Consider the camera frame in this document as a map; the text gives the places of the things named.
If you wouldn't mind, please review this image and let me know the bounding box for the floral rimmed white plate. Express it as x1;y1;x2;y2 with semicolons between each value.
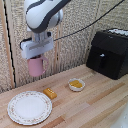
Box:
7;90;53;126

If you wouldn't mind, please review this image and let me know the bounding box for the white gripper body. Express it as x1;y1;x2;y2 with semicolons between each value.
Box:
20;31;55;61

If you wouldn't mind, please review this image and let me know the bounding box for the black box appliance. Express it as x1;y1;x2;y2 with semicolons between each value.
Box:
85;28;128;81

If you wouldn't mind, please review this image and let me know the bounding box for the black cable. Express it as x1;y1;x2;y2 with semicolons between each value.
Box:
53;0;126;42

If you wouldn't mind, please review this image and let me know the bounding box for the pink mug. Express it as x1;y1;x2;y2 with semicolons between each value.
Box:
27;54;50;78

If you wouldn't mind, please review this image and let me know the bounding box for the yellow bar in bowl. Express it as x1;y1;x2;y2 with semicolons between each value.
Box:
69;82;83;89
70;79;84;87

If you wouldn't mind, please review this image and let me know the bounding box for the small white bowl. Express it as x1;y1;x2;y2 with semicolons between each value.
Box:
68;78;86;93

